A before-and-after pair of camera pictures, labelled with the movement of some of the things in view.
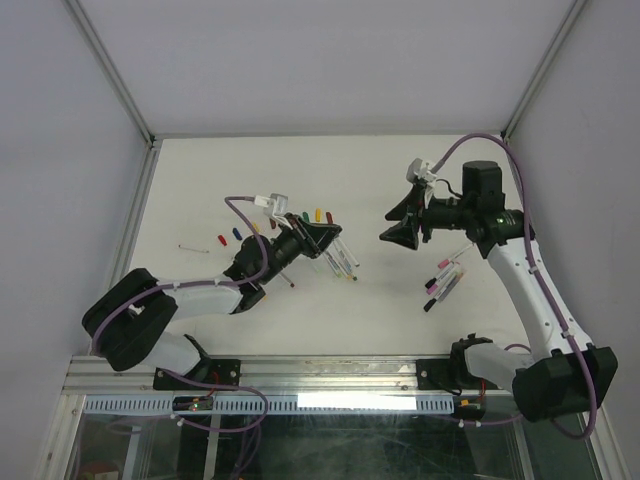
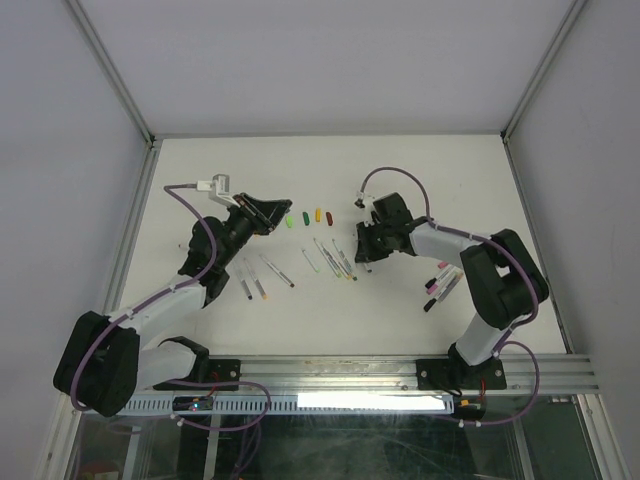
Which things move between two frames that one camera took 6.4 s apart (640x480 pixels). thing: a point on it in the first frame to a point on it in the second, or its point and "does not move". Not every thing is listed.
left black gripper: [292, 225] to [264, 215]
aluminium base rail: [280, 376] does not move
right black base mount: [453, 374] does not move
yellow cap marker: [340, 266] does not move
